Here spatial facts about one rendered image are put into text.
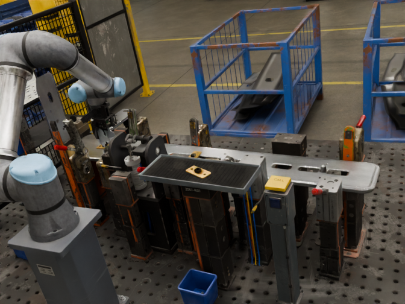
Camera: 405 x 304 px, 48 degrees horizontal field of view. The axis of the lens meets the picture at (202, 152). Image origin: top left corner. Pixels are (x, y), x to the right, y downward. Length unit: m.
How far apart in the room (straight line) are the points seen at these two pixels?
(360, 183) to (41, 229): 1.01
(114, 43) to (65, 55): 3.68
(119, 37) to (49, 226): 4.03
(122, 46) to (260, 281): 4.02
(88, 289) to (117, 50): 3.98
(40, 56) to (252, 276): 1.03
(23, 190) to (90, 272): 0.34
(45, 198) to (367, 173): 1.04
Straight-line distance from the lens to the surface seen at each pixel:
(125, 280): 1.80
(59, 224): 1.40
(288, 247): 1.41
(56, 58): 1.51
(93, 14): 4.91
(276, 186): 1.29
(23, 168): 1.35
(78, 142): 1.96
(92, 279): 1.52
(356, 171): 1.65
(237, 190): 1.30
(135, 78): 5.50
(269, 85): 3.91
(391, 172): 2.22
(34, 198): 1.36
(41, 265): 1.48
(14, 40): 1.54
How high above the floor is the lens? 1.87
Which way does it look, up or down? 28 degrees down
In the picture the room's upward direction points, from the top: 11 degrees counter-clockwise
